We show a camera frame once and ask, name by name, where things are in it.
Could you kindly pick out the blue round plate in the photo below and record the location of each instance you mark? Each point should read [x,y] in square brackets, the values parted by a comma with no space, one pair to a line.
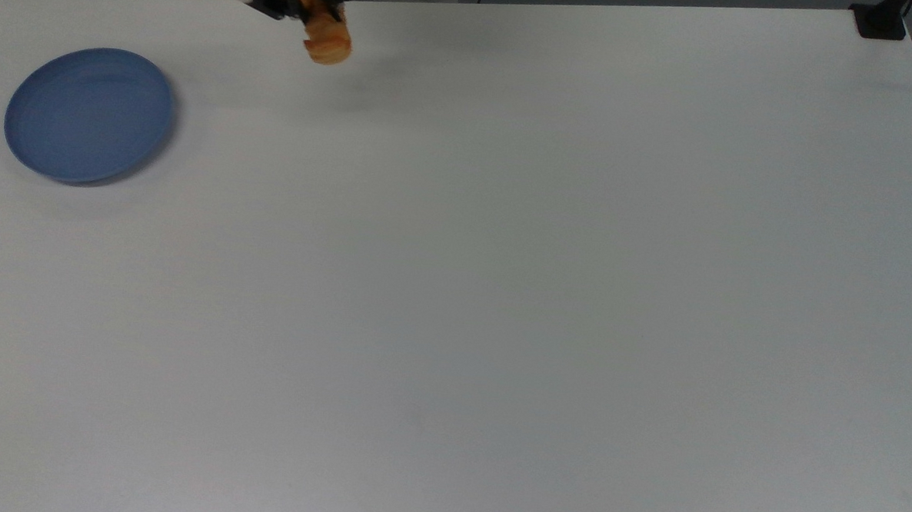
[89,115]

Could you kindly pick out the orange braided bread loaf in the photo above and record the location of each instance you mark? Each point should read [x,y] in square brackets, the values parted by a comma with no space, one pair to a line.
[328,41]

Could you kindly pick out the black camera pole with clamp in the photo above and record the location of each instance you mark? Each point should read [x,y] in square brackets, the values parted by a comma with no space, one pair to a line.
[882,21]

